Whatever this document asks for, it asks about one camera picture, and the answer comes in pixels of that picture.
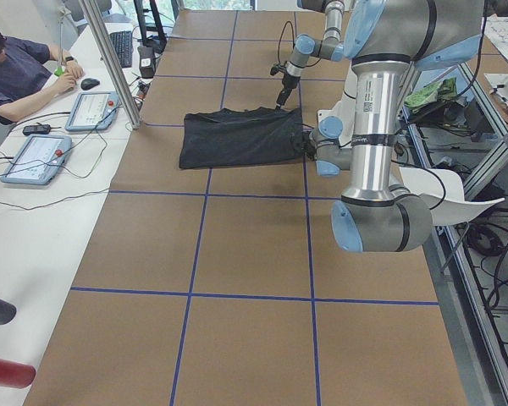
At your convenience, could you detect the teach pendant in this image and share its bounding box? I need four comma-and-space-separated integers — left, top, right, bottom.
64, 91, 119, 132
0, 134, 73, 186

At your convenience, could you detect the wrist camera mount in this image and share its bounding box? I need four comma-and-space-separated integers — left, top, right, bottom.
269, 63, 286, 76

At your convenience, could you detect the black graphic t-shirt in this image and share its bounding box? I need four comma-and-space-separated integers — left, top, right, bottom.
179, 107, 303, 169

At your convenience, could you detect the far teach pendant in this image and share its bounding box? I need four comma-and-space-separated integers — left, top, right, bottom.
64, 91, 119, 132

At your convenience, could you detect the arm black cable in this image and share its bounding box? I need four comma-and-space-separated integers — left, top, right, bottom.
277, 19, 323, 69

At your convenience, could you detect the white plastic chair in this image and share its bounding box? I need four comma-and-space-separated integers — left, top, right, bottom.
400, 167, 505, 226

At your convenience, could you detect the black handheld remote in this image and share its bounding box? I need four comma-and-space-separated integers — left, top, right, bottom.
22, 124, 52, 136

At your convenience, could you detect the black box with label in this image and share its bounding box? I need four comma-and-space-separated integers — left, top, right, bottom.
137, 46, 156, 79

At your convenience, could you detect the near teach pendant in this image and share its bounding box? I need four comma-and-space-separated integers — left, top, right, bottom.
0, 134, 73, 186

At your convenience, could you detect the black keyboard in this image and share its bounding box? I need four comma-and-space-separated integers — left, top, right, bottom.
109, 30, 133, 68

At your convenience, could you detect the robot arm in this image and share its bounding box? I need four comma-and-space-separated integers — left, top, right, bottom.
270, 0, 355, 109
284, 1, 485, 252

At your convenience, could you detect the red bottle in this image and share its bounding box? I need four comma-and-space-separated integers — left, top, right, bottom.
0, 359, 36, 388

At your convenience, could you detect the black computer mouse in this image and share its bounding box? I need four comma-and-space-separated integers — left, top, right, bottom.
80, 78, 100, 91

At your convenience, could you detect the green bag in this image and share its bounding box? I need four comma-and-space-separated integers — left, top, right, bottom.
404, 77, 457, 113

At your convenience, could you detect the aluminium frame post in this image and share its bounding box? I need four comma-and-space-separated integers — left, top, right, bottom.
79, 0, 141, 129

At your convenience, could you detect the seated person in blue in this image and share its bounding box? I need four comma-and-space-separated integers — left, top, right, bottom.
0, 31, 84, 125

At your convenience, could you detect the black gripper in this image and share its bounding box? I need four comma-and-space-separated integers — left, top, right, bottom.
275, 72, 299, 110
290, 131, 315, 159

